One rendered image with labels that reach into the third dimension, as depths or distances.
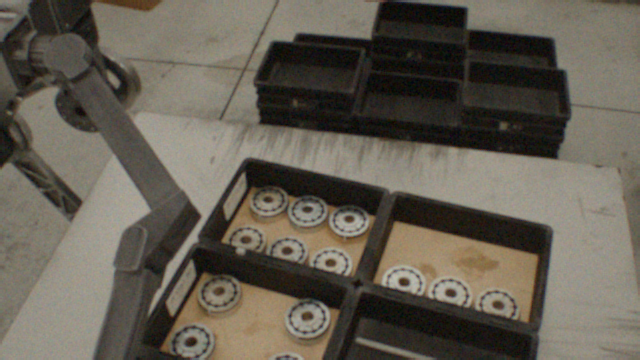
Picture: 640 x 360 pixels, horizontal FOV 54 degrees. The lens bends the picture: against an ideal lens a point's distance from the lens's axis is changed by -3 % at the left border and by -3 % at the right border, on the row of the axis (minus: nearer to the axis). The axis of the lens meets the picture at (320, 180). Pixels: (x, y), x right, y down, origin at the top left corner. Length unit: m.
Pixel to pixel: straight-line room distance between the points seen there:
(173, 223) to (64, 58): 0.38
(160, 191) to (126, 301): 0.17
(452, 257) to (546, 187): 0.51
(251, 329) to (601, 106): 2.51
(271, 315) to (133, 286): 0.60
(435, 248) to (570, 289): 0.39
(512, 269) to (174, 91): 2.35
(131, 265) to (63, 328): 0.84
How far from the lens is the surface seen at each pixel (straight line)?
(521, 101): 2.66
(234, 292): 1.52
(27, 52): 1.25
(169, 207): 0.98
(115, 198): 2.02
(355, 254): 1.60
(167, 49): 3.88
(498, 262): 1.63
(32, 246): 2.98
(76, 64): 1.16
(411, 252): 1.61
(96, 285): 1.83
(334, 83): 2.65
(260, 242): 1.60
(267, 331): 1.49
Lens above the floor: 2.10
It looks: 46 degrees down
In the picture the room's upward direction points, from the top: 2 degrees counter-clockwise
